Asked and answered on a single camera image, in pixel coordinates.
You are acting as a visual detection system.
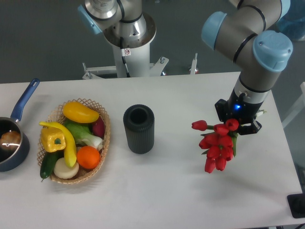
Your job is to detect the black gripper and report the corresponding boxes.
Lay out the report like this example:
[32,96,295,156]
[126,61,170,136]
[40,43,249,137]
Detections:
[214,95,263,135]

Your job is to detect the red tulip bouquet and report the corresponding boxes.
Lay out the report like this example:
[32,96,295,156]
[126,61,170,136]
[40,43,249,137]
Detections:
[192,118,239,174]

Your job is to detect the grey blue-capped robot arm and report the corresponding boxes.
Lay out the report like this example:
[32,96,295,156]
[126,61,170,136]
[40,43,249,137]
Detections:
[78,0,293,135]

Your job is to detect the dark grey ribbed vase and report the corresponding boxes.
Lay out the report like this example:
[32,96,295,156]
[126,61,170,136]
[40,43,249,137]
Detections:
[123,104,155,154]

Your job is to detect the black device at table edge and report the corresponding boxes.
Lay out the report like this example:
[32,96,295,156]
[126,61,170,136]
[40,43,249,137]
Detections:
[287,193,305,219]

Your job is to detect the dark red radish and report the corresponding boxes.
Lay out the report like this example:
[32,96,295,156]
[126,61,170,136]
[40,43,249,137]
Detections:
[91,117,105,139]

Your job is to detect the orange fruit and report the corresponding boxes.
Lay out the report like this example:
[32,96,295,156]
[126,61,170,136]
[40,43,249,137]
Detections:
[77,146,101,169]

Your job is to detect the green lettuce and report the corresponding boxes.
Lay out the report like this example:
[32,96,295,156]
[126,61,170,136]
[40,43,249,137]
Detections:
[63,119,103,151]

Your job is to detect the yellow mango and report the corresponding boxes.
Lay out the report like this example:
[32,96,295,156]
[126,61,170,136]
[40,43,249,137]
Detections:
[62,101,100,124]

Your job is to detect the woven wicker basket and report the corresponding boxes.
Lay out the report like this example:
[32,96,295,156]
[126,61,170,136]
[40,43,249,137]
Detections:
[37,98,111,184]

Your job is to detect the yellow banana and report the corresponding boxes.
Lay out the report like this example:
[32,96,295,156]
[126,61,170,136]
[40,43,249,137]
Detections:
[39,122,77,167]

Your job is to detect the cream round onion slice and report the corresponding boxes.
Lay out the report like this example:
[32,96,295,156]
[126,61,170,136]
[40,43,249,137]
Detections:
[53,157,79,179]

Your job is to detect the yellow bell pepper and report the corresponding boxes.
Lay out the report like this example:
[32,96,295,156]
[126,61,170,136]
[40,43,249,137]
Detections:
[41,127,66,153]

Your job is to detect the green cucumber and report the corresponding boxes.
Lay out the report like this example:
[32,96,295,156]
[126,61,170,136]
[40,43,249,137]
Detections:
[40,151,62,180]

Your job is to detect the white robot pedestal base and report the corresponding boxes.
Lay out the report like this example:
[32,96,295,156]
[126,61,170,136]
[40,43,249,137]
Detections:
[82,13,198,81]

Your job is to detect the black cable on pedestal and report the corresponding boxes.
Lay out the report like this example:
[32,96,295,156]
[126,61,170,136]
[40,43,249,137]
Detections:
[119,36,131,78]

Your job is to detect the blue saucepan with handle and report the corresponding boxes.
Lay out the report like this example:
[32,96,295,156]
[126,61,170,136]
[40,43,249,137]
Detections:
[0,78,40,172]

